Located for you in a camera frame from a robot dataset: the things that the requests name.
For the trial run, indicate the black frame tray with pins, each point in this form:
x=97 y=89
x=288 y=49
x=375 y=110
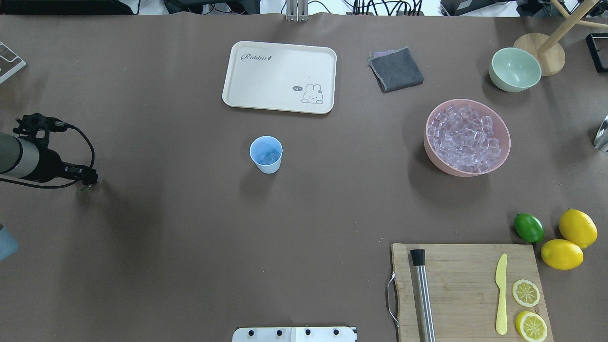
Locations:
x=597 y=44

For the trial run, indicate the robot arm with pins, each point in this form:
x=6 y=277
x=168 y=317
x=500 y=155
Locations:
x=24 y=163

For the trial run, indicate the cream rabbit tray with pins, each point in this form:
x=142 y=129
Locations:
x=281 y=77

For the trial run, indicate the upper lemon slice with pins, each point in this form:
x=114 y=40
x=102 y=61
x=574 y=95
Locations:
x=526 y=293

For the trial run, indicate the white wire cup rack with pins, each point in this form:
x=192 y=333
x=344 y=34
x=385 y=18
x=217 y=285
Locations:
x=10 y=63

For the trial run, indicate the bamboo cutting board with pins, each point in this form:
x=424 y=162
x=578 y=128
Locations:
x=463 y=294

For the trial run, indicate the aluminium frame post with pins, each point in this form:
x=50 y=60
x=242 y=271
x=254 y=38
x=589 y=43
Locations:
x=297 y=11

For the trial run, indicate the grey folded cloth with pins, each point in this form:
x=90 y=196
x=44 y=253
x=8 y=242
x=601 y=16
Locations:
x=395 y=69

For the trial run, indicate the lemon slice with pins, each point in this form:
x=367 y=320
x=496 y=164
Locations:
x=531 y=327
x=526 y=293

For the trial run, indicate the yellow plastic knife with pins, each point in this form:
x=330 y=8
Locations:
x=500 y=280

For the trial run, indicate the lower lemon slice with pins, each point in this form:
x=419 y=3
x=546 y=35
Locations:
x=531 y=327

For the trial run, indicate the clear ice cubes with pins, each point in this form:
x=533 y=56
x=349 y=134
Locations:
x=463 y=137

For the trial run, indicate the steel ice scoop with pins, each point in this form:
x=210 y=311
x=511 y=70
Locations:
x=601 y=138

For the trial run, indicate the steel muddler black tip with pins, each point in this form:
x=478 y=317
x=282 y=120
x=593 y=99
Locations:
x=424 y=301

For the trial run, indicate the wooden cup stand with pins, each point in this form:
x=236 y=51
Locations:
x=547 y=49

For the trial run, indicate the yellow lemon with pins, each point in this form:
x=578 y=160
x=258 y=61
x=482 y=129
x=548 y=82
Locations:
x=577 y=227
x=562 y=254

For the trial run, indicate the pink bowl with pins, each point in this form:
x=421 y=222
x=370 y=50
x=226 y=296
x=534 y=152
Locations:
x=467 y=166

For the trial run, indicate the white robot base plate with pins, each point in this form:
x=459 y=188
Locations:
x=296 y=334

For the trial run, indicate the green lime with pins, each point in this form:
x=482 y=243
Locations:
x=529 y=228

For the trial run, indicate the light blue cup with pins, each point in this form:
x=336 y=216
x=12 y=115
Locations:
x=266 y=152

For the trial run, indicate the upper yellow lemon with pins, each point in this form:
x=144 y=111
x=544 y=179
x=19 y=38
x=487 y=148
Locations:
x=577 y=227

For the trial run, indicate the lower yellow lemon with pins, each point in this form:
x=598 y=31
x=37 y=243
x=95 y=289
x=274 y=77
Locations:
x=562 y=254

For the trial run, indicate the dark red cherries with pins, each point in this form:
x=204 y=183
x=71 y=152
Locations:
x=86 y=188

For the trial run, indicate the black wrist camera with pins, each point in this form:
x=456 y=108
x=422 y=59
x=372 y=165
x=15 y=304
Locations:
x=36 y=128

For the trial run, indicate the mint green bowl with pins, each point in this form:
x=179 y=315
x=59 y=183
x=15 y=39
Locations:
x=514 y=70

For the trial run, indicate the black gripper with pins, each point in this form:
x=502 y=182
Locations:
x=49 y=166

